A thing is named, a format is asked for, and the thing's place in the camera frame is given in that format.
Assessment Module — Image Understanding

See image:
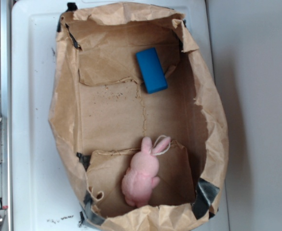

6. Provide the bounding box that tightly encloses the blue rectangular block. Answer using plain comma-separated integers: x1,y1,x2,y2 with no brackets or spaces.
136,48,168,94

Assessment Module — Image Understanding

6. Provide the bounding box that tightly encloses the white plastic tray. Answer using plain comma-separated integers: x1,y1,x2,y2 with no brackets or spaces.
10,0,230,231

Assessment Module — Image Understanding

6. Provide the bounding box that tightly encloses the pink plush bunny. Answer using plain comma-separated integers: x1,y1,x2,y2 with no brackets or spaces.
121,135,171,207

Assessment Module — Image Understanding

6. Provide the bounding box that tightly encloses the aluminium extrusion rail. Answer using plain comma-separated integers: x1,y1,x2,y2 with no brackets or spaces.
0,0,13,231

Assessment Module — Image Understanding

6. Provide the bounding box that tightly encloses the brown paper bag tray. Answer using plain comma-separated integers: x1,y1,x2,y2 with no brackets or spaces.
49,2,228,231

